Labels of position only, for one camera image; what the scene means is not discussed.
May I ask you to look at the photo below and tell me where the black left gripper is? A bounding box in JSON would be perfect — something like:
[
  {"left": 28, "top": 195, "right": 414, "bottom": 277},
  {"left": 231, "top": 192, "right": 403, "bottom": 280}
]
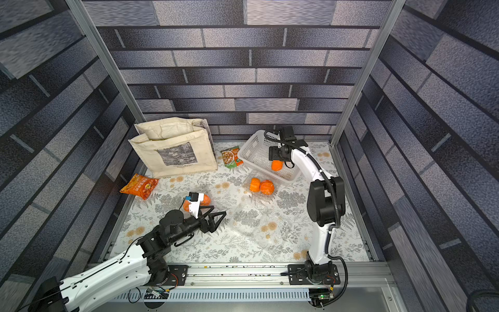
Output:
[{"left": 169, "top": 204, "right": 227, "bottom": 246}]

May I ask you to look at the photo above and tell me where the orange mandarin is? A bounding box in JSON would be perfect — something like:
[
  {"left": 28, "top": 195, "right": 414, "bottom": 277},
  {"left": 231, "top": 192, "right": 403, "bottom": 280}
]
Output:
[
  {"left": 271, "top": 160, "right": 284, "bottom": 172},
  {"left": 249, "top": 178, "right": 261, "bottom": 192},
  {"left": 183, "top": 200, "right": 191, "bottom": 212},
  {"left": 260, "top": 180, "right": 275, "bottom": 196},
  {"left": 200, "top": 193, "right": 211, "bottom": 206}
]

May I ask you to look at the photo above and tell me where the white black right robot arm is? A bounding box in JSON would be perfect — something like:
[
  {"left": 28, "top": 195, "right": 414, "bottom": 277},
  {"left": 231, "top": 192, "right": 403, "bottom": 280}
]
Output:
[{"left": 264, "top": 126, "right": 346, "bottom": 285}]

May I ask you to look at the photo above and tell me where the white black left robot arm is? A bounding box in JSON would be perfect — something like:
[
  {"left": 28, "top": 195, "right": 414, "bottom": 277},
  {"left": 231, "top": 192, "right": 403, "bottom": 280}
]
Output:
[{"left": 26, "top": 206, "right": 226, "bottom": 311}]

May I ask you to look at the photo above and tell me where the white plastic mesh basket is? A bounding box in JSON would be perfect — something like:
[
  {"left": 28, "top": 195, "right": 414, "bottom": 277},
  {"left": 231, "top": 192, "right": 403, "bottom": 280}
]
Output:
[{"left": 238, "top": 130, "right": 301, "bottom": 185}]

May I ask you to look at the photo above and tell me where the green red snack packet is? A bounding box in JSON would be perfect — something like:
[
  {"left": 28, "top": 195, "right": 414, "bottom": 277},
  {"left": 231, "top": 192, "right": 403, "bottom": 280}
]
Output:
[{"left": 221, "top": 146, "right": 243, "bottom": 169}]

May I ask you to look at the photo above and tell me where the orange instant noodle packet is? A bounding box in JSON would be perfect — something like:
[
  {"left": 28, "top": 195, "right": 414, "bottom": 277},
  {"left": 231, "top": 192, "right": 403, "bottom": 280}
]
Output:
[{"left": 120, "top": 174, "right": 159, "bottom": 200}]

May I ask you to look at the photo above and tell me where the cream canvas Monet tote bag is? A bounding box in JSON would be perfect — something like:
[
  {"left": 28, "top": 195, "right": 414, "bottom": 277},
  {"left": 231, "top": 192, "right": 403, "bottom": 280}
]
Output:
[{"left": 129, "top": 117, "right": 218, "bottom": 179}]

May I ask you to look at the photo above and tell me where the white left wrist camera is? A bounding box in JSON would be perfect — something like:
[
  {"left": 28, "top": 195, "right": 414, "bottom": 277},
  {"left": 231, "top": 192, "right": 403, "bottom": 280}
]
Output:
[{"left": 185, "top": 192, "right": 202, "bottom": 218}]

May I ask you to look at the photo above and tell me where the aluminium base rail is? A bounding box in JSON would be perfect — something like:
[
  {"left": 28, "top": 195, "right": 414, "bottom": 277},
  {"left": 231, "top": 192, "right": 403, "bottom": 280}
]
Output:
[{"left": 111, "top": 262, "right": 396, "bottom": 305}]

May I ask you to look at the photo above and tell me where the black corrugated cable conduit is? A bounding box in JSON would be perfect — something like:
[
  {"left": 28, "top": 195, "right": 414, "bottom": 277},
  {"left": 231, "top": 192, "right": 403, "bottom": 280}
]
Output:
[{"left": 264, "top": 129, "right": 349, "bottom": 309}]

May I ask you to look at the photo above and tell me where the right aluminium frame post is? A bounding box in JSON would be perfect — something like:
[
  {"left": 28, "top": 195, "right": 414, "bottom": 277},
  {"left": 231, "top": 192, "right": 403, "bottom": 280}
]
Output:
[{"left": 330, "top": 0, "right": 406, "bottom": 148}]

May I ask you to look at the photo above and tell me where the aluminium frame post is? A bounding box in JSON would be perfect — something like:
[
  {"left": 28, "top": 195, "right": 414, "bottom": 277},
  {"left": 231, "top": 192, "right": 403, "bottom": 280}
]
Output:
[
  {"left": 330, "top": 0, "right": 406, "bottom": 148},
  {"left": 65, "top": 0, "right": 146, "bottom": 123}
]

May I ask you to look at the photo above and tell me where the left aluminium frame post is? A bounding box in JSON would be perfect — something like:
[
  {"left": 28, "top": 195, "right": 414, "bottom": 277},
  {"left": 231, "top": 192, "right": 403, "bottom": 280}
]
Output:
[{"left": 65, "top": 0, "right": 146, "bottom": 123}]

